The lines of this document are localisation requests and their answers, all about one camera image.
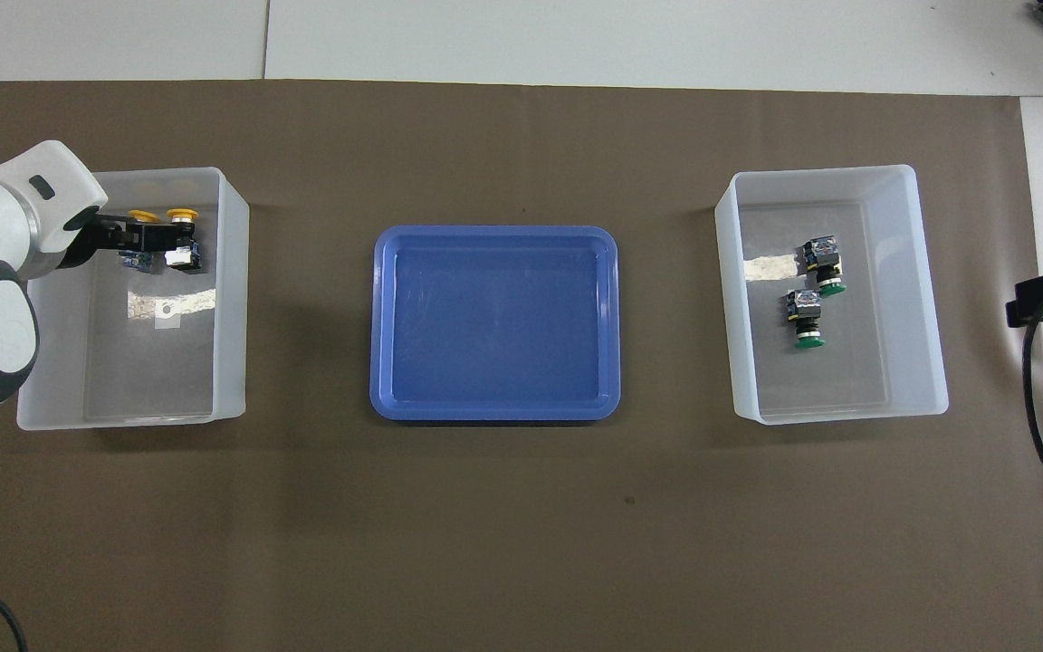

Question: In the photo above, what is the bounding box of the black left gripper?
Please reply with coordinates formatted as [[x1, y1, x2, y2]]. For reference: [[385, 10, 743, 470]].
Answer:
[[60, 206, 196, 270]]

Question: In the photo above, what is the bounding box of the yellow push button switch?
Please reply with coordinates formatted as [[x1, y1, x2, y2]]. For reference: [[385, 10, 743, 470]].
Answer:
[[164, 206, 206, 273], [119, 207, 160, 273]]

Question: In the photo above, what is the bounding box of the green push button switch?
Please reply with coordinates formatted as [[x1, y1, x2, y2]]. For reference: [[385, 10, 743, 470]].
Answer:
[[800, 235, 848, 298]]

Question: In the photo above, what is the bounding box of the black switch component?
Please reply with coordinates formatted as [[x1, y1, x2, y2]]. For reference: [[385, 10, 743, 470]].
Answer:
[[784, 288, 828, 352]]

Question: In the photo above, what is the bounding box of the translucent white plastic box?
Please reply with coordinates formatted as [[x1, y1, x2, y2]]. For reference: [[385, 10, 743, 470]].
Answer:
[[16, 167, 251, 432], [714, 164, 950, 426]]

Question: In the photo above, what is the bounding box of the blue plastic tray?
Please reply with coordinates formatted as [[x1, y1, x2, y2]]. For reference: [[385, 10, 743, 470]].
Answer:
[[368, 225, 622, 424]]

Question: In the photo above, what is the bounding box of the brown paper table mat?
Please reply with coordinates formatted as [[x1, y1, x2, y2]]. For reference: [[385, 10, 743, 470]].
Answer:
[[0, 80, 1043, 652]]

